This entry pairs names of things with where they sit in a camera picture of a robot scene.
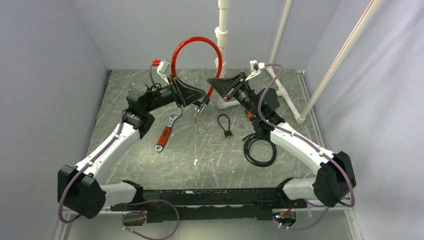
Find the white PVC pipe frame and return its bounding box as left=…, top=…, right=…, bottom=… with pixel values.
left=213, top=0, right=307, bottom=125

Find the coiled black cable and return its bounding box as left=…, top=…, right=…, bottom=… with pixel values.
left=242, top=132, right=278, bottom=168

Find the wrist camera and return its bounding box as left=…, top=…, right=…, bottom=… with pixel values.
left=152, top=59, right=172, bottom=85
left=245, top=60, right=266, bottom=81

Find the red handled adjustable wrench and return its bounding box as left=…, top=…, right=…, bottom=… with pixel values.
left=155, top=107, right=183, bottom=153

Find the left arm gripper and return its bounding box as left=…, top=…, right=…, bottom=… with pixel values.
left=144, top=74, right=207, bottom=113

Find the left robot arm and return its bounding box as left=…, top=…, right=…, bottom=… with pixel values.
left=57, top=77, right=207, bottom=224

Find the black cable loop padlock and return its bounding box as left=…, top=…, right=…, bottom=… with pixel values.
left=217, top=114, right=233, bottom=139

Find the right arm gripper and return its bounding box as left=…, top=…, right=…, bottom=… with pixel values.
left=207, top=72, right=262, bottom=118

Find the white diagonal pole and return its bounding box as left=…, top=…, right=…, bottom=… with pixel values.
left=296, top=0, right=384, bottom=123

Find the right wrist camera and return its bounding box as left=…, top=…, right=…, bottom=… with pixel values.
left=245, top=60, right=266, bottom=81

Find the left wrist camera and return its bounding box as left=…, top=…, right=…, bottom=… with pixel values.
left=152, top=59, right=172, bottom=85

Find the red cable lock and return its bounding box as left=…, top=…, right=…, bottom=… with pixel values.
left=170, top=36, right=223, bottom=117

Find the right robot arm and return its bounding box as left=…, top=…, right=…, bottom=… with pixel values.
left=207, top=72, right=356, bottom=208

